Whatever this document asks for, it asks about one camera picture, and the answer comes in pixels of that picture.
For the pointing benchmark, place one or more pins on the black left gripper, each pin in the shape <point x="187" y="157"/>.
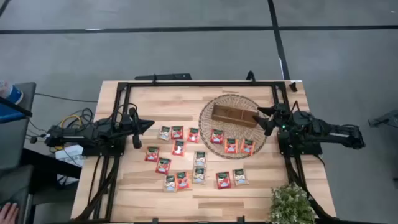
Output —
<point x="129" y="126"/>

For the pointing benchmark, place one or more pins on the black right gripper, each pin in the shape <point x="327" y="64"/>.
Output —
<point x="283" y="119"/>

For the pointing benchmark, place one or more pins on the red tea packet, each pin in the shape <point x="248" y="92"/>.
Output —
<point x="223" y="180"/>
<point x="163" y="166"/>
<point x="217" y="137"/>
<point x="177" y="133"/>
<point x="151" y="154"/>

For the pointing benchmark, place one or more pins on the round woven placemat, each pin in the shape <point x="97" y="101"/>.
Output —
<point x="236" y="99"/>

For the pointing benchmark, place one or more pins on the wooden divided tea box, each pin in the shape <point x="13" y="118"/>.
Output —
<point x="217" y="112"/>

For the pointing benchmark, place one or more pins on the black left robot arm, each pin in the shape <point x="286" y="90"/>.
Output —
<point x="77" y="133"/>

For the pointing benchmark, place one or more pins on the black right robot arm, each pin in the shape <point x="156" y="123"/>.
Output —
<point x="335" y="135"/>

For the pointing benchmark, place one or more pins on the black clip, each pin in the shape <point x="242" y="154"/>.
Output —
<point x="293" y="87"/>

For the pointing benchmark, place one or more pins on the black flat bar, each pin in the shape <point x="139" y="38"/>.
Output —
<point x="164" y="76"/>

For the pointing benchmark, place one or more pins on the white cardboard box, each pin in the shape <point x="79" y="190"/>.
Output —
<point x="71" y="154"/>

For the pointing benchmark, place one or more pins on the green white potted plant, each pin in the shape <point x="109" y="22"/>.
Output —
<point x="290" y="205"/>

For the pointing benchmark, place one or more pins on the black floor beam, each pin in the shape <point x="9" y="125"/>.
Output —
<point x="46" y="163"/>

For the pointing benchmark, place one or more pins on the grey metal stand foot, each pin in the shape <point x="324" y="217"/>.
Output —
<point x="388" y="119"/>

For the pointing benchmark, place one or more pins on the grey side table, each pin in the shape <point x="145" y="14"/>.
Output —
<point x="18" y="140"/>

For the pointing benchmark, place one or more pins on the black rod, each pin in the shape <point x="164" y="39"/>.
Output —
<point x="18" y="108"/>

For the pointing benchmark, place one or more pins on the blue flat folder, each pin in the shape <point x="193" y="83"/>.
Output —
<point x="7" y="116"/>

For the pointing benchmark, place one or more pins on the blue white bottle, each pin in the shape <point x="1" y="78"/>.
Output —
<point x="12" y="93"/>

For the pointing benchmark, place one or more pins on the person's hand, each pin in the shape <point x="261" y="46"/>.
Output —
<point x="7" y="214"/>

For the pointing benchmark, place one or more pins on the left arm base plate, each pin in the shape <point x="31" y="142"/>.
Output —
<point x="102" y="152"/>

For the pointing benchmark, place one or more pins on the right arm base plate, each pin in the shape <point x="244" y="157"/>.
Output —
<point x="311" y="151"/>

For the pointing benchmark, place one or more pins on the black metal table frame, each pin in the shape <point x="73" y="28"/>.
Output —
<point x="202" y="84"/>

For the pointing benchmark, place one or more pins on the black frame bracket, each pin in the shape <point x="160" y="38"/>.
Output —
<point x="241" y="220"/>
<point x="155" y="221"/>

